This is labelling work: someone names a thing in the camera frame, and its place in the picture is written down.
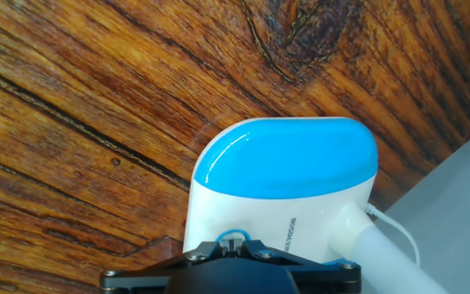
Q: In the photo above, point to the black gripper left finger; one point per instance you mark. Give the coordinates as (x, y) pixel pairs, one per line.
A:
(145, 279)

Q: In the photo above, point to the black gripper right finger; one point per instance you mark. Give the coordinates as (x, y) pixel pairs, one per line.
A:
(325, 277)

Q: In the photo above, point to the blue and white desk lamp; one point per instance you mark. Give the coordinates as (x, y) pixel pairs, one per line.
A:
(284, 159)

